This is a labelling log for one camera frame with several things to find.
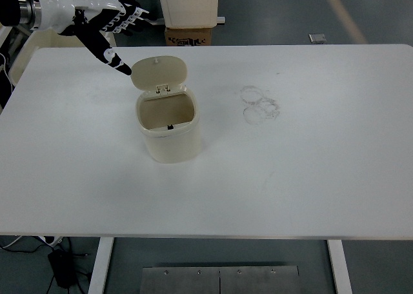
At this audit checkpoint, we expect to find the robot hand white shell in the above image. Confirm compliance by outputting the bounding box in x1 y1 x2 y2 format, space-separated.
32 0 151 77

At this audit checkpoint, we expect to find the cream lidded trash bin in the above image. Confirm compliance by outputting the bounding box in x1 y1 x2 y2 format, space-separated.
130 55 202 164

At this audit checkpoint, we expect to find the cream plastic crate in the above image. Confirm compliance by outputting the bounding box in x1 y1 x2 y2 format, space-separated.
8 28 117 86

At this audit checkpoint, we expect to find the brown cardboard box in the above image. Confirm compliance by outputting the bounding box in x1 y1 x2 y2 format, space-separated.
164 26 214 46

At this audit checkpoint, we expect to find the white floor bar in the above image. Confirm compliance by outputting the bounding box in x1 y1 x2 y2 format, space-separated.
146 15 227 26

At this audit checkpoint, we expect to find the white table leg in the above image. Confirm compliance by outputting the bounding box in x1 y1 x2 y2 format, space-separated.
326 239 354 294
87 237 115 294

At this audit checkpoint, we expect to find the black power adapter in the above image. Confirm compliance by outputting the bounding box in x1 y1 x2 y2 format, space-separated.
47 248 79 289

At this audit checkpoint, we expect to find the grey metal plate with screws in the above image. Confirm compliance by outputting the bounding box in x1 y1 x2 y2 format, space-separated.
141 265 301 294

